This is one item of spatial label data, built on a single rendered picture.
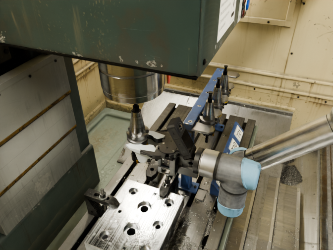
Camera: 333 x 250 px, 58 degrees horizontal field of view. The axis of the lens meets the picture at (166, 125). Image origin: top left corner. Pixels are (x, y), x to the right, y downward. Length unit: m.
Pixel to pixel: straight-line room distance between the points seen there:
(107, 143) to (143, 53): 1.49
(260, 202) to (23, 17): 1.20
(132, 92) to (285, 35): 1.13
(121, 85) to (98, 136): 1.42
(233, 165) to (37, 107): 0.71
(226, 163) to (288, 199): 0.83
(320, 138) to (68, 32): 0.64
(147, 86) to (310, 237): 1.08
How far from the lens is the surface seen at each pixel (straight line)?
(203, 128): 1.05
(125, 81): 0.68
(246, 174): 0.78
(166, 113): 1.68
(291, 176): 1.77
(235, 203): 0.86
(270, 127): 1.82
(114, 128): 2.14
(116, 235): 1.04
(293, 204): 1.57
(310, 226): 1.57
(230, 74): 1.42
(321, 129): 0.85
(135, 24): 0.56
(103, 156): 1.92
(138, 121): 0.81
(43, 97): 1.16
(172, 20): 0.52
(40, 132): 1.20
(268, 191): 1.57
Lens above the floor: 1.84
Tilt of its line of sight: 36 degrees down
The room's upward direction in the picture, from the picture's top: 1 degrees counter-clockwise
